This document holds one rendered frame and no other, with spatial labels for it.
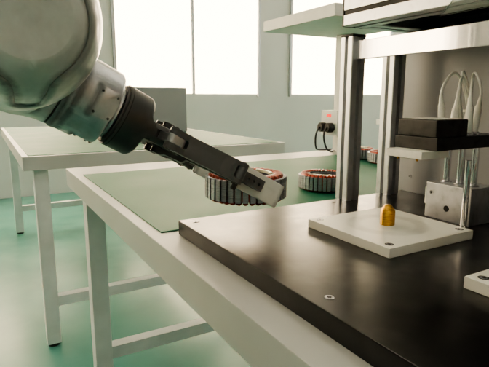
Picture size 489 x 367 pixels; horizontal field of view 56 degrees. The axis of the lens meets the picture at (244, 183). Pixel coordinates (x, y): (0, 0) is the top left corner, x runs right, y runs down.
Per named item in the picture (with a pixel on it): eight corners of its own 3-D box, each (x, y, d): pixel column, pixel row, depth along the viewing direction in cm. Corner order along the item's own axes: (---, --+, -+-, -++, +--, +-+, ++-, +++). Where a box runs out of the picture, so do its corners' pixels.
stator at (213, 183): (228, 210, 56) (228, 180, 55) (192, 194, 66) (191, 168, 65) (302, 202, 61) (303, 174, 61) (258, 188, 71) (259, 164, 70)
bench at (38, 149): (39, 354, 172) (22, 156, 159) (10, 232, 331) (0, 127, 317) (282, 294, 226) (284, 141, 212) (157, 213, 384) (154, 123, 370)
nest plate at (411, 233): (388, 258, 52) (389, 248, 51) (307, 226, 65) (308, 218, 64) (472, 239, 59) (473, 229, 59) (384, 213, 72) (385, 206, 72)
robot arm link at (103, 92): (49, 125, 45) (103, 151, 48) (90, 44, 46) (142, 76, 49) (38, 121, 53) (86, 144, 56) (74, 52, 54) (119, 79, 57)
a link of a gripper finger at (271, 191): (240, 162, 56) (243, 163, 55) (281, 186, 59) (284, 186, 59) (229, 184, 56) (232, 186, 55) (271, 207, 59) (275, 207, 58)
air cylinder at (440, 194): (468, 227, 64) (471, 188, 63) (423, 215, 71) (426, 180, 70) (490, 222, 67) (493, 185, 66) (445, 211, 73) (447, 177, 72)
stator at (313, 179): (303, 182, 109) (303, 167, 109) (351, 185, 106) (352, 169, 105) (293, 191, 99) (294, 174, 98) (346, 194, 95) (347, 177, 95)
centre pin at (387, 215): (387, 226, 60) (388, 207, 60) (376, 223, 62) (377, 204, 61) (397, 224, 61) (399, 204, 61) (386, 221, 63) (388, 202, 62)
